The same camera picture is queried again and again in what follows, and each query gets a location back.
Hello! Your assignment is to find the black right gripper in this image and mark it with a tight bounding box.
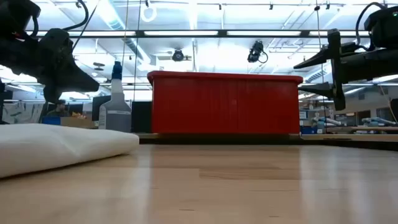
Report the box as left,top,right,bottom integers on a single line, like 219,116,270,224
294,28,398,111

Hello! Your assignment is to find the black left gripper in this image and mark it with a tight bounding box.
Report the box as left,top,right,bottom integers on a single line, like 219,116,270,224
0,28,100,104

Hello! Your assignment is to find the person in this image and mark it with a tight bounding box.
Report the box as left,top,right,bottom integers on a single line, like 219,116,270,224
46,99,70,118

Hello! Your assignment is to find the black monitor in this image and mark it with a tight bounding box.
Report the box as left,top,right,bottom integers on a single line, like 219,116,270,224
131,101,153,133
91,95,112,121

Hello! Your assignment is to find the cardboard box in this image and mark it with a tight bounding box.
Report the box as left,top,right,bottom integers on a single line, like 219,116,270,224
60,116,96,129

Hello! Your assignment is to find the spray bottle with blue nozzle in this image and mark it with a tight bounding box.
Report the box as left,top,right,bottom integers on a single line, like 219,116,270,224
98,60,132,133

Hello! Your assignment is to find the blue box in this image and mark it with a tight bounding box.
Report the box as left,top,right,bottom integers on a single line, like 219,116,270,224
42,116,62,126

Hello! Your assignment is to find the white canvas tote bag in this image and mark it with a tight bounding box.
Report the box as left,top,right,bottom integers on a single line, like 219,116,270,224
0,123,140,179

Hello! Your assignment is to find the red plastic bin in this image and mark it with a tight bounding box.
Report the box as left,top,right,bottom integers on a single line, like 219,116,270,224
147,70,304,135

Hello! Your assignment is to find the black overhead beam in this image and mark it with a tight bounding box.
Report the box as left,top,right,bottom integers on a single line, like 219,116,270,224
24,29,371,39

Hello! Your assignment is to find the long black cable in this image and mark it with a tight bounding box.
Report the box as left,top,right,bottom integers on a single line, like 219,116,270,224
72,0,101,50

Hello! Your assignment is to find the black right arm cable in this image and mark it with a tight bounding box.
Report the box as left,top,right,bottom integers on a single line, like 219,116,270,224
355,2,388,47

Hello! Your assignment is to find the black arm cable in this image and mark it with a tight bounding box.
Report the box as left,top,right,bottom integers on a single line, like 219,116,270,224
355,2,388,47
63,0,90,32

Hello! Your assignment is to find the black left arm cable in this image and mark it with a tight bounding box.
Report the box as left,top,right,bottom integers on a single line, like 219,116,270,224
63,0,90,32

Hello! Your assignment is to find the patterned white wall hanging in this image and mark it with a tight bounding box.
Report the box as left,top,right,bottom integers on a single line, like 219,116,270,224
2,102,44,124

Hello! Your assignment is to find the black hanging camera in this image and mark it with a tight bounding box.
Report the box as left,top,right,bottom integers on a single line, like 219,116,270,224
247,40,269,64

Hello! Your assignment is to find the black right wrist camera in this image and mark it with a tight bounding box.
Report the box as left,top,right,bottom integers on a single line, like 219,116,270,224
364,5,398,49

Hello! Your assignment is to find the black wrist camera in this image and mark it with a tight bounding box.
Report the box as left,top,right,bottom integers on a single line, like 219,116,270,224
364,5,398,49
0,0,42,37

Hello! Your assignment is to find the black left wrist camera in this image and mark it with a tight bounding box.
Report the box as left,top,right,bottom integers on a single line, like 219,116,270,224
0,0,42,37

